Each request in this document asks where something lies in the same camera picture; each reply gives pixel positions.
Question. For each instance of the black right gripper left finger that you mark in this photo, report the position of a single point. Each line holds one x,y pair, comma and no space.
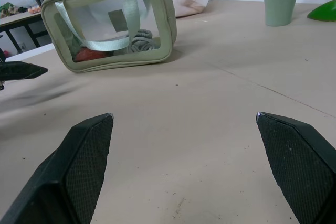
78,171

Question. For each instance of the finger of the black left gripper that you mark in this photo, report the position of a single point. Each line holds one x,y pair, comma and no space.
18,69

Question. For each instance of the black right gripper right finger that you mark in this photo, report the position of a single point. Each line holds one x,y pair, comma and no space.
296,171

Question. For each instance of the red object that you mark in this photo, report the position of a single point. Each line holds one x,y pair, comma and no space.
89,54

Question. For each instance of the clear green-trimmed toiletry bag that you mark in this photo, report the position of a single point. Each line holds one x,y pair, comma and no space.
168,24

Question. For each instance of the black framed side table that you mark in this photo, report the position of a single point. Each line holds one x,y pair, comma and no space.
18,24

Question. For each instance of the grey rolled cloth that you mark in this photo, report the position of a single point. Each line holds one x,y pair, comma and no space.
141,42

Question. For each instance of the bright green plastic object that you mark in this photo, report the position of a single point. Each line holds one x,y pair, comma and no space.
324,11

